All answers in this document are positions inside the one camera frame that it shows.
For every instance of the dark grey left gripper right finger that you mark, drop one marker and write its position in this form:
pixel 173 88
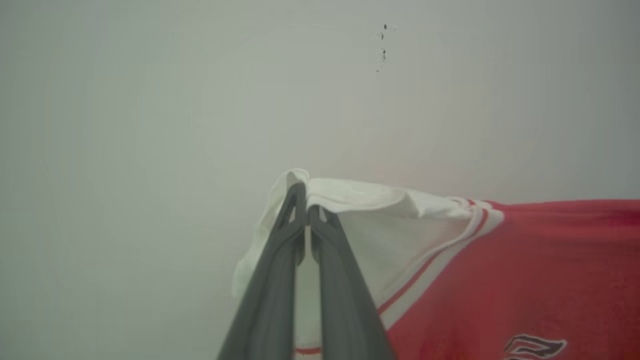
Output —
pixel 345 310

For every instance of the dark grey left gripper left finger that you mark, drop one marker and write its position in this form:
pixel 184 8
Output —
pixel 270 300

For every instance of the red and white jersey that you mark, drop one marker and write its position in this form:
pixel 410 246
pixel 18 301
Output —
pixel 525 275

